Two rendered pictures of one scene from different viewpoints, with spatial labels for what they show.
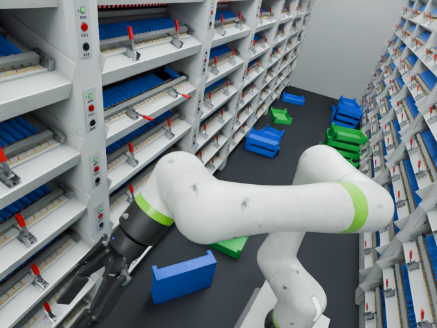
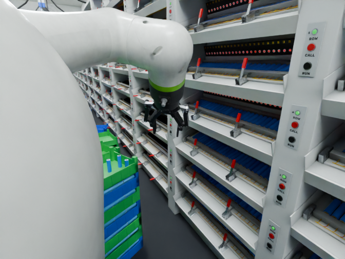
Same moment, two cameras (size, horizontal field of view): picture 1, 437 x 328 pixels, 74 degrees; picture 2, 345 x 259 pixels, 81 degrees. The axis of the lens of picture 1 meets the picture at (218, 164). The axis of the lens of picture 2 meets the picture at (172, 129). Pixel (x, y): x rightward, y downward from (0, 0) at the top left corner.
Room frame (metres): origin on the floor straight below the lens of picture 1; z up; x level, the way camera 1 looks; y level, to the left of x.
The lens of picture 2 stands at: (0.79, -0.26, 0.99)
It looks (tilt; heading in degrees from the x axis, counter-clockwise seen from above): 19 degrees down; 133
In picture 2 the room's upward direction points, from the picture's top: straight up
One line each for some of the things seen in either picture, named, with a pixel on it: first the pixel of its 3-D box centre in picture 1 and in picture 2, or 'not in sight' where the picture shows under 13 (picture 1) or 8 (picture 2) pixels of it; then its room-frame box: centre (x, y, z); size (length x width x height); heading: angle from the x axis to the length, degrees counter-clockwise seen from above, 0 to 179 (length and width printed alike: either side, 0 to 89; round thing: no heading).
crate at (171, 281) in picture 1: (183, 276); not in sight; (0.86, 0.06, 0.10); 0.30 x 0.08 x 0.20; 122
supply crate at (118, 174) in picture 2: not in sight; (98, 170); (0.00, 0.09, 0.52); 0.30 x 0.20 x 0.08; 96
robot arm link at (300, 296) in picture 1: (296, 302); not in sight; (0.57, -0.34, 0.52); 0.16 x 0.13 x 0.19; 29
